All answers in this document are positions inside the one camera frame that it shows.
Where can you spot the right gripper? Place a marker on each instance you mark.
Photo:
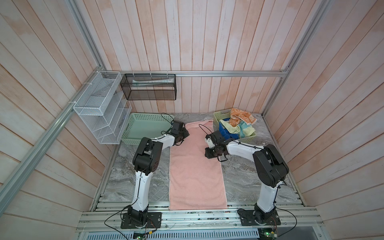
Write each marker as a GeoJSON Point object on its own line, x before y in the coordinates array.
{"type": "Point", "coordinates": [208, 154]}

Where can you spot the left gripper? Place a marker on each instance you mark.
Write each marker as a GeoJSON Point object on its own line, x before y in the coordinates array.
{"type": "Point", "coordinates": [185, 132]}

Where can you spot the yellow-green plastic basket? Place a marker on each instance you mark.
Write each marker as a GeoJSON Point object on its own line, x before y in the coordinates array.
{"type": "Point", "coordinates": [225, 114]}

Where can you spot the pink towel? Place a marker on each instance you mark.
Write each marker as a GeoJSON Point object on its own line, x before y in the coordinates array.
{"type": "Point", "coordinates": [196, 183]}

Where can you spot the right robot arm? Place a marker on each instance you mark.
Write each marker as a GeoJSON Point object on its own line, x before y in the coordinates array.
{"type": "Point", "coordinates": [271, 169]}

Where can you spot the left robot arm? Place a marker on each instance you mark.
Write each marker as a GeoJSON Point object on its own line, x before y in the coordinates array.
{"type": "Point", "coordinates": [146, 160]}

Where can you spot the blue towel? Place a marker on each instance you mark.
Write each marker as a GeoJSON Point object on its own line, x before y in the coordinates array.
{"type": "Point", "coordinates": [228, 131]}

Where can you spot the mint green plastic basket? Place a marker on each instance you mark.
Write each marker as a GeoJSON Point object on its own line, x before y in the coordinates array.
{"type": "Point", "coordinates": [145, 125]}

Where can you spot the light green yellow towel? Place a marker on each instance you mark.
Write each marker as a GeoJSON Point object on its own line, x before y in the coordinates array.
{"type": "Point", "coordinates": [245, 130]}

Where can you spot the orange patterned towel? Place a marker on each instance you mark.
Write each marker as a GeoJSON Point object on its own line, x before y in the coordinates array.
{"type": "Point", "coordinates": [238, 116]}

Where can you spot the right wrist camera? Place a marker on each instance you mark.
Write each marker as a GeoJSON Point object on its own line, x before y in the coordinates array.
{"type": "Point", "coordinates": [210, 142]}

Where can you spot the black wire mesh basket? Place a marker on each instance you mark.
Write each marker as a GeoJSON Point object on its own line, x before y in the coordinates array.
{"type": "Point", "coordinates": [149, 87]}

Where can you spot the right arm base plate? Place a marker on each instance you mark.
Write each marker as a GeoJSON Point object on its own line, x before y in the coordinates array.
{"type": "Point", "coordinates": [258, 218]}

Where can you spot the white wire mesh shelf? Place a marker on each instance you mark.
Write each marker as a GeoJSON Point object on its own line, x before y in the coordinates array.
{"type": "Point", "coordinates": [104, 109]}

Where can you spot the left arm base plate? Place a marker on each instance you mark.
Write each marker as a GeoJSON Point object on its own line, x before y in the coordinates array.
{"type": "Point", "coordinates": [138, 220]}

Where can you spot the aluminium rail frame front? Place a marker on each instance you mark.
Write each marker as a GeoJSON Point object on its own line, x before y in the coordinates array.
{"type": "Point", "coordinates": [234, 222]}

